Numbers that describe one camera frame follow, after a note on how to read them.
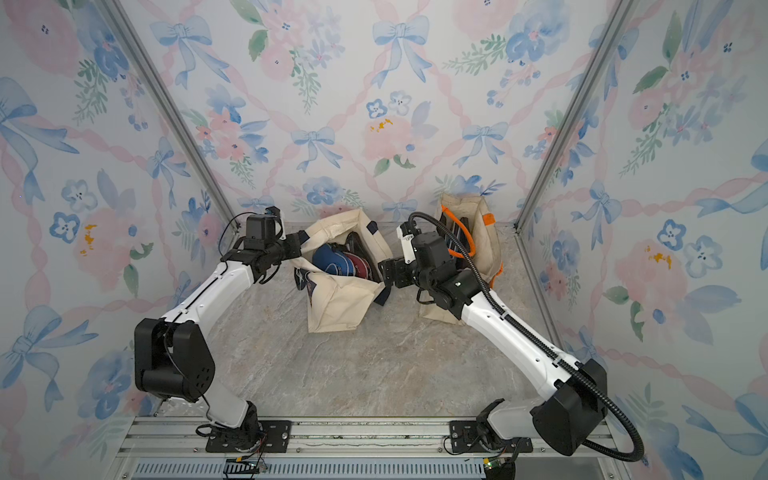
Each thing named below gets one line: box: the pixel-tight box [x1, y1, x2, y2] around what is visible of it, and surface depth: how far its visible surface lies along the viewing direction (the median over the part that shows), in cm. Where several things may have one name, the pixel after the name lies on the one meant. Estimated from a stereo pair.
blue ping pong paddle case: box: [312, 244, 356, 276], surface depth 93 cm
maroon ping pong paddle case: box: [344, 252, 369, 279], surface depth 92 cm
